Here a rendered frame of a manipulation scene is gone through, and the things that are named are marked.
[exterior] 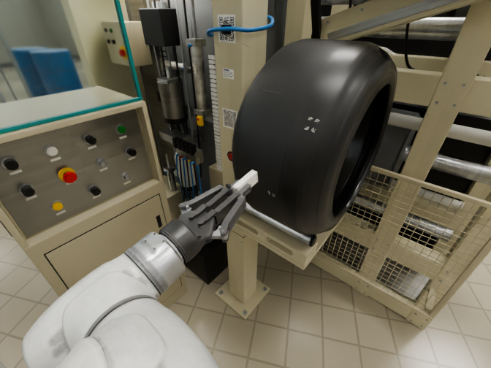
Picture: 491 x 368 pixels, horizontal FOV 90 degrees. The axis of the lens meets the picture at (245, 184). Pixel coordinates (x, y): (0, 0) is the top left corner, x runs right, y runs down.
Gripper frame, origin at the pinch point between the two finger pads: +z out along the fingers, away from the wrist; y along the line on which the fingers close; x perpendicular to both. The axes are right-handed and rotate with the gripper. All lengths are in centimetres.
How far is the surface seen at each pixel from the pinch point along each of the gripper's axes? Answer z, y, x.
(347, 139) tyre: 21.8, -12.8, -3.5
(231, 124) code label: 31.2, 34.1, 9.0
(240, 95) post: 33.0, 29.4, -2.5
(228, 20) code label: 36, 34, -24
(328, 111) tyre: 19.7, -8.3, -10.3
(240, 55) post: 34.8, 28.9, -14.6
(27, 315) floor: -78, 128, 114
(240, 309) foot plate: 9, 28, 126
